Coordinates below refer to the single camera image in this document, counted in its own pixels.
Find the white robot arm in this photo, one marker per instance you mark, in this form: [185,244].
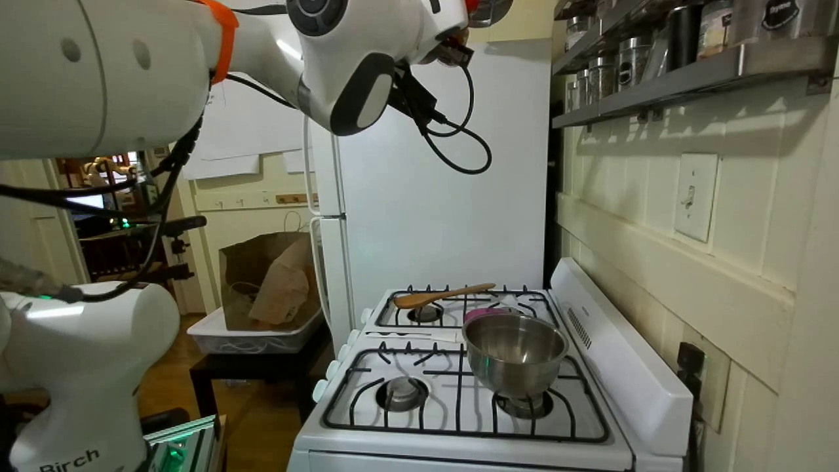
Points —
[88,79]

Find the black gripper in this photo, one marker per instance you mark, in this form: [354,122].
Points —
[454,52]

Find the dark glass spice jar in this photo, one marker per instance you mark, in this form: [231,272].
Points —
[682,36]

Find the white refrigerator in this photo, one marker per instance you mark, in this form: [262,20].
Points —
[437,238]

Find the white gas stove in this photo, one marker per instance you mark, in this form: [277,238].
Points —
[611,376]

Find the clear glass spice jar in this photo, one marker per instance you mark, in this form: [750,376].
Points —
[585,82]
[629,62]

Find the white plastic bin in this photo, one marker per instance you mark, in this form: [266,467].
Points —
[253,341]

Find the wooden spoon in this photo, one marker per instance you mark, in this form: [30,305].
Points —
[437,296]

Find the cream wall outlet plate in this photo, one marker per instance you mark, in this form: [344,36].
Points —
[719,395]

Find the black power plug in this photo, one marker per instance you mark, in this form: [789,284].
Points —
[691,364]

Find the black camera on stand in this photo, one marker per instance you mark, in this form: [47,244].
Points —
[179,227]

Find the metal frame with green light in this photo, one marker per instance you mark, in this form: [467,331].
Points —
[179,448]

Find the handwritten white paper sheet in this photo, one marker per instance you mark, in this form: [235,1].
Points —
[245,140]

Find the cinnamon bottle orange cap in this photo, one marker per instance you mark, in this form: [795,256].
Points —
[472,7]

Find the steel wall spice rack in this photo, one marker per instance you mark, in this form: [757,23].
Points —
[699,79]

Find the stainless steel bowl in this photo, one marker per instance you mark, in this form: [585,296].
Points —
[514,351]

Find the wooden bookshelf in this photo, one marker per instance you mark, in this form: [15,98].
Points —
[95,172]

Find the black low table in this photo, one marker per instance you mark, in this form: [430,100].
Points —
[262,369]

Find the brown paper bag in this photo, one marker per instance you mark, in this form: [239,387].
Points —
[272,280]

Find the cream light switch plate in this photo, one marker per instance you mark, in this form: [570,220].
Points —
[695,197]

